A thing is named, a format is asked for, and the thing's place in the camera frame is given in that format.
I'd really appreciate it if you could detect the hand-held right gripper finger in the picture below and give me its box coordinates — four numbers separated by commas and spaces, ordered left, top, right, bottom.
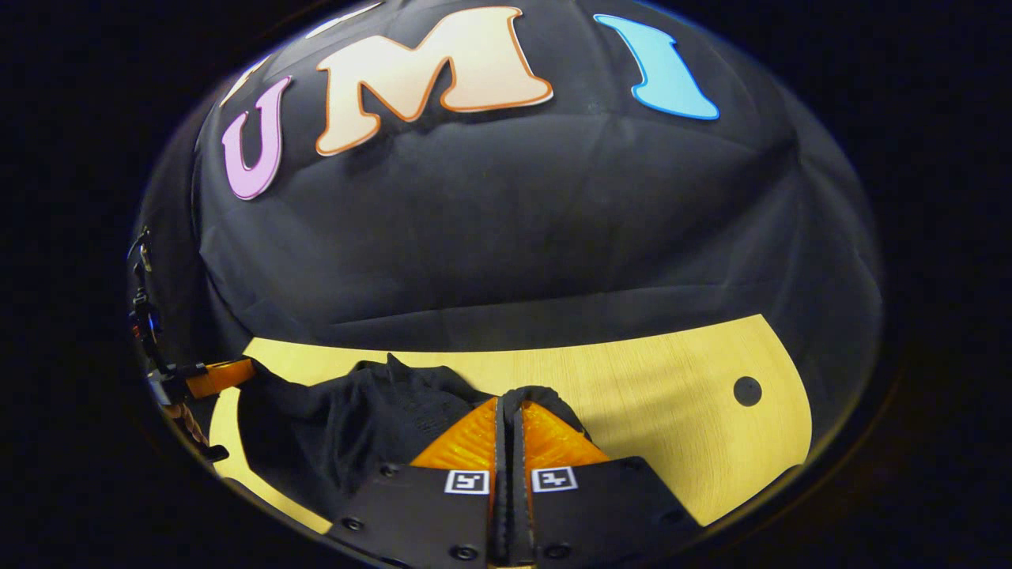
510, 400, 701, 569
328, 398, 502, 569

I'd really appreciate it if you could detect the black button shirt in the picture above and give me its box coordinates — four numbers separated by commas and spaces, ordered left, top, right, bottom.
237, 353, 591, 519

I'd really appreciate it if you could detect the black backdrop cloth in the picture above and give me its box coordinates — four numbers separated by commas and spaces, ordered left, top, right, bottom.
130, 0, 885, 477

